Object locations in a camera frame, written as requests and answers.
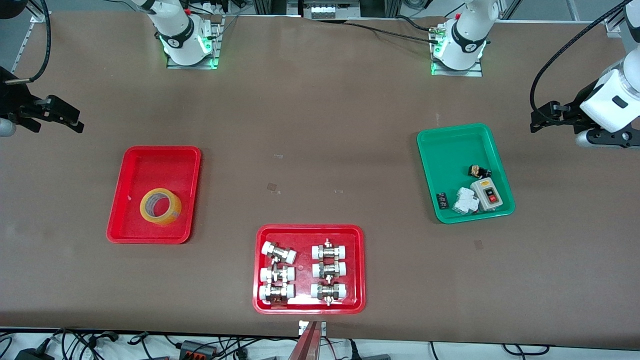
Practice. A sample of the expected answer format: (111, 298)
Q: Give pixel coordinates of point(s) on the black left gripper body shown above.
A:
(573, 112)

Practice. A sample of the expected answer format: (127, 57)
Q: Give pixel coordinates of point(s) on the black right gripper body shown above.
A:
(16, 102)

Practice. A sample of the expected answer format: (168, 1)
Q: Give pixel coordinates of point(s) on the yellow tape roll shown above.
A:
(176, 207)

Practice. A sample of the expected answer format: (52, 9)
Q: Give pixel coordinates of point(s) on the red plastic tray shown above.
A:
(304, 235)
(160, 165)

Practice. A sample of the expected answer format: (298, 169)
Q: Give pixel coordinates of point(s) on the green plastic tray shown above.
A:
(450, 165)

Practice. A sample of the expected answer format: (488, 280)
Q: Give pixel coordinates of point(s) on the small black brass connector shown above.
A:
(479, 172)

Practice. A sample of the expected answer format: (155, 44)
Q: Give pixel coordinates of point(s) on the white circuit breaker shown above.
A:
(465, 200)

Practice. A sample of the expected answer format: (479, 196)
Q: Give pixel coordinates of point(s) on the small black terminal block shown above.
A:
(442, 200)

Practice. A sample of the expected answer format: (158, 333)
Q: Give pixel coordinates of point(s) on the black power adapter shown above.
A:
(32, 354)

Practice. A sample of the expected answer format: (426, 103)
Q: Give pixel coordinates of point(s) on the grey terminal block device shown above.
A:
(330, 10)

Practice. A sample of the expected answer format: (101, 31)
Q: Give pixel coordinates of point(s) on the brass fitting with white caps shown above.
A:
(329, 270)
(280, 253)
(328, 291)
(276, 292)
(329, 251)
(277, 274)

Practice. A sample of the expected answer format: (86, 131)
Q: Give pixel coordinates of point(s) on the grey orange connector box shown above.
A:
(197, 349)

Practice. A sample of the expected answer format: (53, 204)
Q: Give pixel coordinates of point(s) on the red aluminium profile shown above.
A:
(307, 345)

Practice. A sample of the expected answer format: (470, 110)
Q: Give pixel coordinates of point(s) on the silver corner bracket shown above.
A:
(613, 27)
(36, 17)

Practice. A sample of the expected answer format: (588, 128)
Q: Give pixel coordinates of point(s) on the grey switch box red button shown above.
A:
(487, 195)

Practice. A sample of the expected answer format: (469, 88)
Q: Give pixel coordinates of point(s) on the aluminium arm base plate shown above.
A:
(216, 55)
(457, 73)

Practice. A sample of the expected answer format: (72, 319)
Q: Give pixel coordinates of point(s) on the small silver bracket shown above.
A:
(302, 327)

